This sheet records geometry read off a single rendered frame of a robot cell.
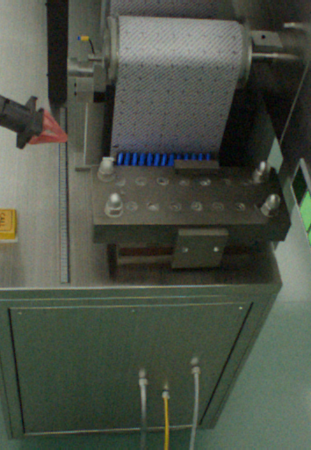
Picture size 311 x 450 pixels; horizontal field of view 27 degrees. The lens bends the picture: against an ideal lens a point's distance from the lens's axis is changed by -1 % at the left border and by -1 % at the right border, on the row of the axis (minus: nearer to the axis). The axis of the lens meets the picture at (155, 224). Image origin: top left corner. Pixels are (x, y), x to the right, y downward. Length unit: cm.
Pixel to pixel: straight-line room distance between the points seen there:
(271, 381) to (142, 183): 116
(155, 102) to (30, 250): 40
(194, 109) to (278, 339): 127
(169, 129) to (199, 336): 50
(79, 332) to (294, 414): 103
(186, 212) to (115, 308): 27
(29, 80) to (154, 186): 59
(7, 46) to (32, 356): 87
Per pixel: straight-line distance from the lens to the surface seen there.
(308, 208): 113
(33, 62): 183
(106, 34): 125
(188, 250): 130
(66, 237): 138
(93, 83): 135
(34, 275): 132
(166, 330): 148
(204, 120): 134
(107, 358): 158
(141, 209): 127
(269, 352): 236
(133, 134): 134
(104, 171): 130
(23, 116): 128
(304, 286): 256
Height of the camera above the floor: 198
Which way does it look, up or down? 50 degrees down
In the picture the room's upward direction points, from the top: 10 degrees clockwise
